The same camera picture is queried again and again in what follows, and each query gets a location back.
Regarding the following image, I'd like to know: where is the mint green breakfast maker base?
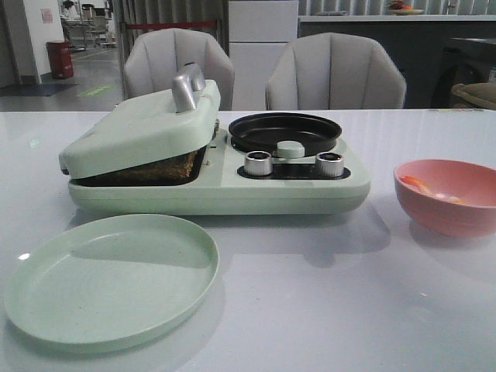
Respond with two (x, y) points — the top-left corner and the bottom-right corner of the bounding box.
(68, 119), (370, 215)

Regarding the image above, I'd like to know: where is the pink plastic bowl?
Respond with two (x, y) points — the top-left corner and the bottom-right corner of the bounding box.
(394, 159), (495, 237)

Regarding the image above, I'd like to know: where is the beige cushion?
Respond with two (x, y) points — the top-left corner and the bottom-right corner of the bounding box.
(451, 82), (495, 110)

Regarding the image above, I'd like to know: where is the round black frying pan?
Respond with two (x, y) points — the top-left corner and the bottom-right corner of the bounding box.
(229, 112), (342, 157)

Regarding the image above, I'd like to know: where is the white bread slice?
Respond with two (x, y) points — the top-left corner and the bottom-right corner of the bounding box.
(212, 119), (220, 140)
(92, 150), (198, 185)

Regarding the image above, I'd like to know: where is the left silver control knob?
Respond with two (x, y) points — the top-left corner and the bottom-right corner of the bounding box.
(243, 151), (273, 177)

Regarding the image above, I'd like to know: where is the fruit plate on counter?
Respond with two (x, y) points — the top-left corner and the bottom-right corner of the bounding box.
(386, 0), (424, 16)

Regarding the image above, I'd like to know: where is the mint green breakfast maker lid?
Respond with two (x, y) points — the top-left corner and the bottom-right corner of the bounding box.
(59, 79), (221, 179)

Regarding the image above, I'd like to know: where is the dark grey counter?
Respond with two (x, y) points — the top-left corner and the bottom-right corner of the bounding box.
(299, 15), (495, 109)

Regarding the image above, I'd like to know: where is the dark appliance on right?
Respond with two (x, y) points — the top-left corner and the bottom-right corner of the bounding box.
(431, 38), (495, 109)

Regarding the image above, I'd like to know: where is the left grey upholstered chair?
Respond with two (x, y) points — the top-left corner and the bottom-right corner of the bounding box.
(123, 28), (235, 111)

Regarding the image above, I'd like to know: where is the white cabinet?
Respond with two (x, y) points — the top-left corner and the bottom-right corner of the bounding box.
(228, 1), (299, 111)

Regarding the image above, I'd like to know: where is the mint green round plate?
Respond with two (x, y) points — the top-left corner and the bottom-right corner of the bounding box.
(4, 214), (219, 353)

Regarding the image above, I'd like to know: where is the right silver control knob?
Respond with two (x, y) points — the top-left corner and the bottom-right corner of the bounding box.
(315, 152), (344, 177)

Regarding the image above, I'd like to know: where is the red trash bin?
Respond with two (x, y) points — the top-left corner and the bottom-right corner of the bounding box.
(46, 41), (74, 79)

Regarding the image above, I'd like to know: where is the orange white shrimp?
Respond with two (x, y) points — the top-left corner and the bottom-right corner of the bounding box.
(399, 175), (464, 204)

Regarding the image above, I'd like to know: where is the grey upholstered chair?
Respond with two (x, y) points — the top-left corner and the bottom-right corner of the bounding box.
(123, 28), (235, 111)
(265, 33), (407, 111)

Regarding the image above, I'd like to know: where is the red barrier belt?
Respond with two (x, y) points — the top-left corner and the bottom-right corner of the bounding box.
(124, 20), (218, 30)

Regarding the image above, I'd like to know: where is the right grey upholstered chair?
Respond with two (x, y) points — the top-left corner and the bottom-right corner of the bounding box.
(265, 33), (407, 111)

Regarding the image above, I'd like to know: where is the silver control knob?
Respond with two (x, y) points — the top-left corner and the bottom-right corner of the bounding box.
(315, 152), (344, 177)
(243, 151), (273, 177)

